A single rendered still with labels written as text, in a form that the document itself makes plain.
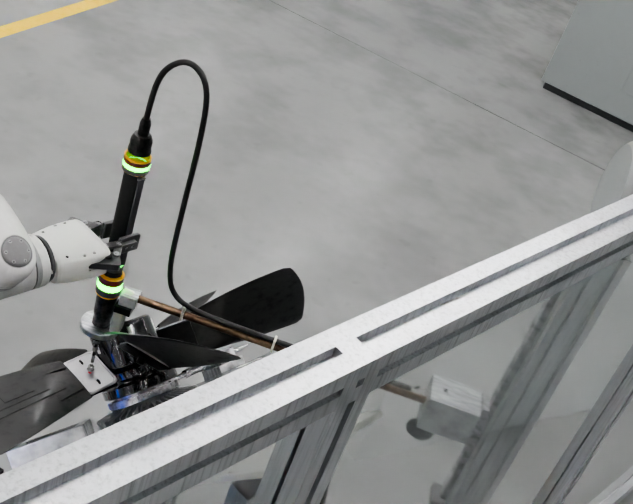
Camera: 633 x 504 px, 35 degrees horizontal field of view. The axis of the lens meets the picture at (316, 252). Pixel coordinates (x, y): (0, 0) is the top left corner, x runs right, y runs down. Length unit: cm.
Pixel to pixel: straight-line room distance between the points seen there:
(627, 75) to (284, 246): 323
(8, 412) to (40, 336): 190
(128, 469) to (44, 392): 125
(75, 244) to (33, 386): 35
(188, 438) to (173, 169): 415
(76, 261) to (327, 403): 92
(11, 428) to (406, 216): 345
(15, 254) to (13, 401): 44
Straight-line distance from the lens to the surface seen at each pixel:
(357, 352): 72
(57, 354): 212
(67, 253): 158
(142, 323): 190
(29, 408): 182
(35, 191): 440
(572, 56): 699
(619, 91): 698
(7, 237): 146
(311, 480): 79
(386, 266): 457
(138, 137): 157
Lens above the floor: 250
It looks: 34 degrees down
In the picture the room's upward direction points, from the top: 20 degrees clockwise
